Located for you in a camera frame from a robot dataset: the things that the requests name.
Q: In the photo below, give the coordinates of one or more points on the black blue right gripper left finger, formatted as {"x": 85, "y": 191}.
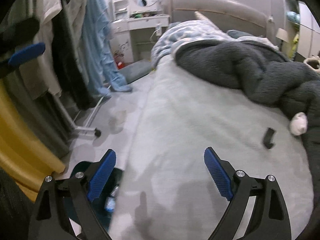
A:
{"x": 50, "y": 218}

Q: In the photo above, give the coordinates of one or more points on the dark grey fleece blanket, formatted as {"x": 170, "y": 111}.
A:
{"x": 265, "y": 76}

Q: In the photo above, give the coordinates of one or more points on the white dressing table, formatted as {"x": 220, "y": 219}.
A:
{"x": 135, "y": 30}

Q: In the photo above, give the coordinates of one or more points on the plastic bottle in bin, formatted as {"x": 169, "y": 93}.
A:
{"x": 110, "y": 203}

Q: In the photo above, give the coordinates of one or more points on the black hanging garment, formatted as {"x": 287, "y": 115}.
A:
{"x": 64, "y": 61}

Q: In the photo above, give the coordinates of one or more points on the black curved plastic piece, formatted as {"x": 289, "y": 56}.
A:
{"x": 268, "y": 138}

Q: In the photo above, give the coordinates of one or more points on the beige padded headboard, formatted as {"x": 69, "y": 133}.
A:
{"x": 226, "y": 14}

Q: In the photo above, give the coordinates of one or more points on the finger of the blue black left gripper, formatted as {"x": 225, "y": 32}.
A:
{"x": 14, "y": 48}

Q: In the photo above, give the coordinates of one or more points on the beige bedside lamp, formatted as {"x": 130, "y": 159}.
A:
{"x": 283, "y": 36}

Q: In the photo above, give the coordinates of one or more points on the white clothes rack frame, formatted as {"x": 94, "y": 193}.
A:
{"x": 80, "y": 121}

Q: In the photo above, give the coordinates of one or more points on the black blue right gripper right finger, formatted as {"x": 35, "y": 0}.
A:
{"x": 269, "y": 218}

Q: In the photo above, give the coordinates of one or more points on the yellow curtain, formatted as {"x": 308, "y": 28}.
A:
{"x": 23, "y": 156}

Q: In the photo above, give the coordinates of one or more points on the light blue hanging robe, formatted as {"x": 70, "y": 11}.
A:
{"x": 101, "y": 68}

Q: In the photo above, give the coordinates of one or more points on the red small box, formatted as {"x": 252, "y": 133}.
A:
{"x": 120, "y": 65}

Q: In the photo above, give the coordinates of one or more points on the grey floor cushion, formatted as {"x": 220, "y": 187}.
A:
{"x": 136, "y": 70}

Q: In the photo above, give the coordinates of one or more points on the white wardrobe shelf unit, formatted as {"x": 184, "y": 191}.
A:
{"x": 302, "y": 31}

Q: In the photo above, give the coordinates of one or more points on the blue patterned quilt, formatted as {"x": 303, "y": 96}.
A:
{"x": 198, "y": 31}

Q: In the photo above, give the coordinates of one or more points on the white balled sock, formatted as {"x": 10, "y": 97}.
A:
{"x": 298, "y": 124}

